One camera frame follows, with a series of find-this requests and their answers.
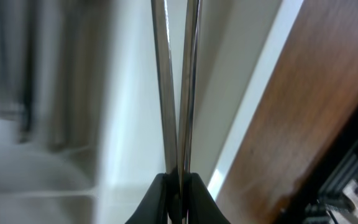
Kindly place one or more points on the white plastic cutlery tray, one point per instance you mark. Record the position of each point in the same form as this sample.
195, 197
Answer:
81, 135

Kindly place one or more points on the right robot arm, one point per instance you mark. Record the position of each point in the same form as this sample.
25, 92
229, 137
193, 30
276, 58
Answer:
330, 194

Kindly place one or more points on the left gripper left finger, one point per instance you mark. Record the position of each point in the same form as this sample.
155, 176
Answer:
152, 208

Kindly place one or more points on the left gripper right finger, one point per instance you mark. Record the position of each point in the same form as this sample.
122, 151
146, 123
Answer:
199, 204

